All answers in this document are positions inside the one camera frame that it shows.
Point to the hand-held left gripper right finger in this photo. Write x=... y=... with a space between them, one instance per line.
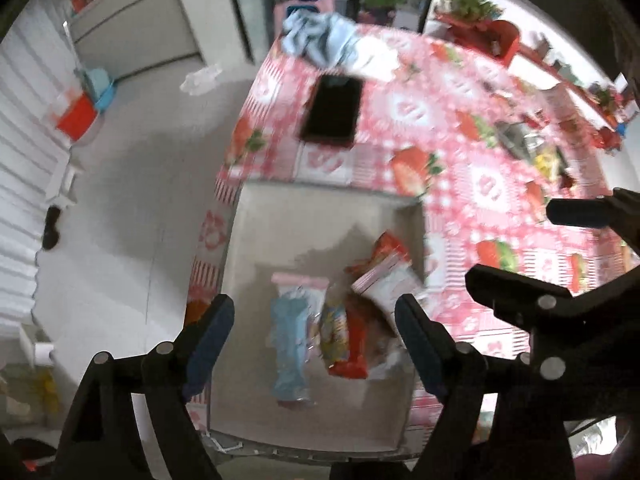
x=422 y=347

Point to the grey cardboard box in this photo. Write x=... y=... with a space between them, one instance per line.
x=300 y=230

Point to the light blue container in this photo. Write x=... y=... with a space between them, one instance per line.
x=100 y=87

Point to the pile of snack packets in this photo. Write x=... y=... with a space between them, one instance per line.
x=532 y=147

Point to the clear brown snack packet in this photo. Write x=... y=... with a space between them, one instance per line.
x=382 y=335

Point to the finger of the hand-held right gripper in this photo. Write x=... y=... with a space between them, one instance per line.
x=575 y=212
x=520 y=292

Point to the white cabinet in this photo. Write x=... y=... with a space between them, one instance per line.
x=135 y=15

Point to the yellow snack packet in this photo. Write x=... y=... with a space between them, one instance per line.
x=335 y=327

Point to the strawberry print pink tablecloth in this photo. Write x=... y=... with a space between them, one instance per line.
x=480 y=185

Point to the red white bucket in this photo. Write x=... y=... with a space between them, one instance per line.
x=75 y=116

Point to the black shoe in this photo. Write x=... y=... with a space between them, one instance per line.
x=50 y=227

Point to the blue white cloth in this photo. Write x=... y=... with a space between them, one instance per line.
x=325 y=40

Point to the white pink snack packet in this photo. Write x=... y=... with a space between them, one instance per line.
x=387 y=285

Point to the clear pink snack packet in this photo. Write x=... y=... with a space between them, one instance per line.
x=300 y=280

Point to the light blue snack packet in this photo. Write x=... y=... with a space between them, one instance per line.
x=290 y=345

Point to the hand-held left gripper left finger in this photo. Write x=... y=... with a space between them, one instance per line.
x=206 y=345

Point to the red snack packet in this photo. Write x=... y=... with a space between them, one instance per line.
x=356 y=350

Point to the orange snack packet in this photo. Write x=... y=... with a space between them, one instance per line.
x=390 y=247

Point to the white paper roll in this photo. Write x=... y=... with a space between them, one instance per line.
x=43 y=353

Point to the black tablet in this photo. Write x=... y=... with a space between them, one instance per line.
x=332 y=110

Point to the white plastic bag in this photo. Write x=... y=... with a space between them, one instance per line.
x=200 y=80

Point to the red basket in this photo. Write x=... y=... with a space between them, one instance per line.
x=492 y=35

